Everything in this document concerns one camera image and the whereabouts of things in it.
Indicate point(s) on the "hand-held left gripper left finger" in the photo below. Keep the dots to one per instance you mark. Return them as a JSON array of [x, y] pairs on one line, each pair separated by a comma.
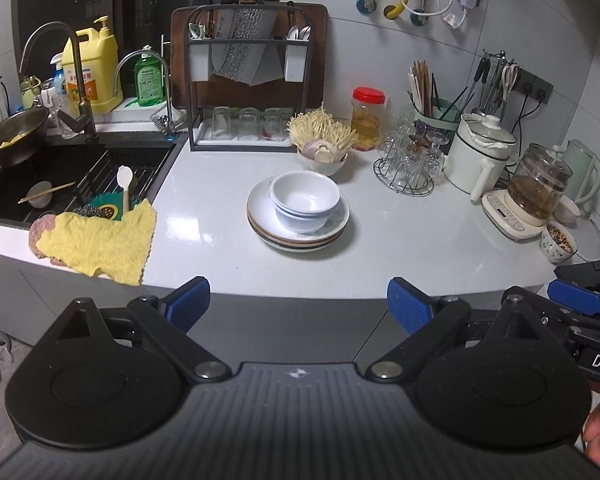
[[187, 303]]

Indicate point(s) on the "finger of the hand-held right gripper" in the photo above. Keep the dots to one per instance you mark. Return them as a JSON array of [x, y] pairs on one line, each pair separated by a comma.
[[585, 271], [575, 295]]

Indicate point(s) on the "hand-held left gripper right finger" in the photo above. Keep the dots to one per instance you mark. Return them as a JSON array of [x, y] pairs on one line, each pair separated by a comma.
[[410, 306]]

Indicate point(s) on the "small white bowl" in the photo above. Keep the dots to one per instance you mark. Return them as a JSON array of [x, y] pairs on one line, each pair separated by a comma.
[[305, 192]]

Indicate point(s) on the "speckled ceramic bowl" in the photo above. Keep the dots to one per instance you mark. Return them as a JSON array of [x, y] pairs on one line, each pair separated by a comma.
[[555, 255]]

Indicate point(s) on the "small white cup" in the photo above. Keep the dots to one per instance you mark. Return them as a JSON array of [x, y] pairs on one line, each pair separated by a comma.
[[567, 210]]

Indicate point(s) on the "glass tea kettle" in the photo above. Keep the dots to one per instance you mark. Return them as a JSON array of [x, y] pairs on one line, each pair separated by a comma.
[[537, 185]]

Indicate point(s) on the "cream kettle heating base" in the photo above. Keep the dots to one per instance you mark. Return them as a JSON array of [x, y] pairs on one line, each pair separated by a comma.
[[502, 215]]

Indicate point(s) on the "mint green kettle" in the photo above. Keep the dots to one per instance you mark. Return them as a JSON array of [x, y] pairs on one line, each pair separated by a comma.
[[587, 170]]

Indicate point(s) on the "yellow dish cloth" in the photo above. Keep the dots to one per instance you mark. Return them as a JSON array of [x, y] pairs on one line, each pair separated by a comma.
[[100, 245]]

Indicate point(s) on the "green sunflower mat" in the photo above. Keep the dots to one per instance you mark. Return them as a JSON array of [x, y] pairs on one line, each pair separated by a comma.
[[111, 210]]

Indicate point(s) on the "steel wool scrubber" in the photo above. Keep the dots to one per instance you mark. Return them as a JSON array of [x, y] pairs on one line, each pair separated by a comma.
[[84, 211]]

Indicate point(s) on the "white silicone spatula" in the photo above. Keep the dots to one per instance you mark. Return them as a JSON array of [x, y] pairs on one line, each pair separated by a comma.
[[125, 177]]

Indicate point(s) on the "black sink drain rack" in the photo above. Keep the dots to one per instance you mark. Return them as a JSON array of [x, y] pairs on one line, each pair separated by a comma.
[[140, 165]]

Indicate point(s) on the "white electric pot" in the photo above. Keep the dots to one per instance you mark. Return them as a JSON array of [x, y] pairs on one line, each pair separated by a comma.
[[462, 165]]

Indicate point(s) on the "white ceramic vegetable bowl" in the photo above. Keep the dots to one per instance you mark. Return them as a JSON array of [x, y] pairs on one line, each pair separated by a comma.
[[325, 169]]

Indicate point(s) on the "pink cloth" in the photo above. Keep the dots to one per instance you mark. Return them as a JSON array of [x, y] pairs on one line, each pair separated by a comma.
[[39, 232]]

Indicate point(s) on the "white drip tray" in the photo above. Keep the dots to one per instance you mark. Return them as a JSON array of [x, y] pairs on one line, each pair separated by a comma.
[[245, 144]]

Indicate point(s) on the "glass pot lid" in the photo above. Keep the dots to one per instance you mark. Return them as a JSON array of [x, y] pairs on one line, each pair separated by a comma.
[[490, 130]]

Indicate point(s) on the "ginger slices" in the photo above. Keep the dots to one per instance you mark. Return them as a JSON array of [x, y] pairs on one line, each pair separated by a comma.
[[324, 152]]

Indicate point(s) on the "small grey bowl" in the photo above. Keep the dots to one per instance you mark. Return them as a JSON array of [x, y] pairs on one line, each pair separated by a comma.
[[40, 195]]

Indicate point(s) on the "clear drinking glass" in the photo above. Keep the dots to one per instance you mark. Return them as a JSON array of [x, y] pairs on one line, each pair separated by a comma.
[[249, 124], [274, 125], [222, 122]]

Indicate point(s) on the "red lid glass jar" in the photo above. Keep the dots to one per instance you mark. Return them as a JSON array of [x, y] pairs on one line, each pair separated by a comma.
[[366, 125]]

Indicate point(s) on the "green utensil holder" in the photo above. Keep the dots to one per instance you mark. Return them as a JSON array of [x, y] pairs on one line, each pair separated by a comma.
[[446, 123]]

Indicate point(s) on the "sliced purple onion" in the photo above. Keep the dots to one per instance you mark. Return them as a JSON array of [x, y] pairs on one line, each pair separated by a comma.
[[309, 149]]

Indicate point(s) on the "clear glass pitcher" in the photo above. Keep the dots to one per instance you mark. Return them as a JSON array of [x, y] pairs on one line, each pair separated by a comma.
[[399, 115]]

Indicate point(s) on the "chrome faucet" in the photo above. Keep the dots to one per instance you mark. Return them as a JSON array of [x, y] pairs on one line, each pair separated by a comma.
[[169, 106]]

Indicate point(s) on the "enoki mushrooms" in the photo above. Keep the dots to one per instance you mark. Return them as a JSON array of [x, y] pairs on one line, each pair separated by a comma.
[[320, 127]]

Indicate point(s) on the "kitchen scissors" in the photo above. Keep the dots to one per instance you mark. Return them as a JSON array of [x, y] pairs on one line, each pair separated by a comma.
[[509, 77]]

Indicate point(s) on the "black sink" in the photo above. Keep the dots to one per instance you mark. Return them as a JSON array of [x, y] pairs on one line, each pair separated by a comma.
[[10, 185]]

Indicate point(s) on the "bundle of chopsticks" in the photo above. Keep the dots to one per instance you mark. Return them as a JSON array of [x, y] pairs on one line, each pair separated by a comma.
[[422, 90]]

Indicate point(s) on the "dark tall faucet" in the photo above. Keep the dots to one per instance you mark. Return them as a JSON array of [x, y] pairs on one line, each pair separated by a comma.
[[85, 110]]

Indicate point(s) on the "green dish soap bottle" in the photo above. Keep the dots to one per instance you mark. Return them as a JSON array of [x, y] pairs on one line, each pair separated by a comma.
[[150, 82]]

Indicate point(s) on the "white utensil cup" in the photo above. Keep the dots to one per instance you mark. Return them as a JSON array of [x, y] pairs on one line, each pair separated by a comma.
[[200, 62], [296, 62]]

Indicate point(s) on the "metal pot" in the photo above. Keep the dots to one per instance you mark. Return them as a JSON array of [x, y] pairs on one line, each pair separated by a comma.
[[15, 135]]

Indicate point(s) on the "yellow detergent bottle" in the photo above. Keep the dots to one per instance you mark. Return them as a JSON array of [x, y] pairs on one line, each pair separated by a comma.
[[97, 70]]

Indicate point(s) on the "steel cleaver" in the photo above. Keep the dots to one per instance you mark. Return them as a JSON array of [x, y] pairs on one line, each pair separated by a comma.
[[245, 55]]

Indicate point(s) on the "blue capped bottle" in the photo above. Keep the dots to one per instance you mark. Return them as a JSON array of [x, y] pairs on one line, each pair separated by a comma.
[[60, 80]]

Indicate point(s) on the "small yellow kettle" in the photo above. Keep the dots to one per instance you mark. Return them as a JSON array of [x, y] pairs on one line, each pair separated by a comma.
[[31, 92]]

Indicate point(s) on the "blue valve cap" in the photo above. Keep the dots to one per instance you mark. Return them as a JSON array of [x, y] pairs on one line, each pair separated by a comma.
[[366, 4], [420, 16]]

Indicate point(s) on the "white soup spoons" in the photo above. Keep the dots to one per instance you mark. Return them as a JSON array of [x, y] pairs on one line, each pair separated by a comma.
[[299, 34]]

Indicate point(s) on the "dark window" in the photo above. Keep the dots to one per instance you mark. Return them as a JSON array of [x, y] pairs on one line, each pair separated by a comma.
[[145, 0]]

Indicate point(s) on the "dark wall socket strip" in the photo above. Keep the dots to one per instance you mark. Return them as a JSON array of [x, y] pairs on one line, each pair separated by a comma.
[[535, 87]]

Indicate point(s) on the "hanging utensils on wall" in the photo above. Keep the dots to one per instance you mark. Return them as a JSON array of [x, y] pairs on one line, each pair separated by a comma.
[[500, 54]]

